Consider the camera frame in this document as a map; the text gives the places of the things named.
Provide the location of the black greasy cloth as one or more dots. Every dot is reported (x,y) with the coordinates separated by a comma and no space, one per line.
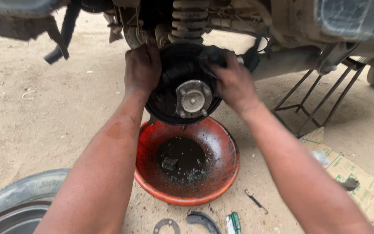
(211,55)

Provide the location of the person's left fingers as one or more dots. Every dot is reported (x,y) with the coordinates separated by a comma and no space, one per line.
(143,48)

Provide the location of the metal rod support stand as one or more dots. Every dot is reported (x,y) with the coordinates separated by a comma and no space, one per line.
(323,97)

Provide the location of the curved black brake shoe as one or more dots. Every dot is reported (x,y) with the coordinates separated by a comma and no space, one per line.
(205,221)

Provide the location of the person's left hand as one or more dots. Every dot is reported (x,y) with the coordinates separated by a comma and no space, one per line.
(141,70)

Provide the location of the person's right fingers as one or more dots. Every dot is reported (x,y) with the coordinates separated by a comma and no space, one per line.
(226,60)

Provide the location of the metal wheel hub with studs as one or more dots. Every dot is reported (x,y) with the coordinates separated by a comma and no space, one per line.
(192,99)

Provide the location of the clear plastic scrap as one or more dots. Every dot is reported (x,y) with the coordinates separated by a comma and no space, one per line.
(320,157)

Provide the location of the dusty car underbody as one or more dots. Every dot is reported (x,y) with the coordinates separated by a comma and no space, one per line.
(304,22)

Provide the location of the thin black brake spring tool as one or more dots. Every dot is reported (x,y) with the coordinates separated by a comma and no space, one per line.
(255,201)

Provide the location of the small dark piece in oil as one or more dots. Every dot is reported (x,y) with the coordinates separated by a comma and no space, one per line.
(169,163)

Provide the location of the person's right hand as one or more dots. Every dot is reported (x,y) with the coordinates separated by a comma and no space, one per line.
(234,83)

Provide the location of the orange plastic basin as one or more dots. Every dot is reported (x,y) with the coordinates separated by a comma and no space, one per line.
(216,143)

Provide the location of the loose tyre with steel rim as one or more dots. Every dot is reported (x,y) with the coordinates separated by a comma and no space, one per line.
(15,201)

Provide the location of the dark lump on cardboard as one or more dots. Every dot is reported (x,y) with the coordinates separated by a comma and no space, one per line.
(351,184)

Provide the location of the dusty coil spring shock absorber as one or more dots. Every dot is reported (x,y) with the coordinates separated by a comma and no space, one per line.
(188,19)

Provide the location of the black round brake backing plate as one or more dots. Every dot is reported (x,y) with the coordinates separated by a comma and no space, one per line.
(174,70)

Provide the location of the flattened printed cardboard sheet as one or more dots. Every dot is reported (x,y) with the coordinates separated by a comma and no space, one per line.
(365,195)

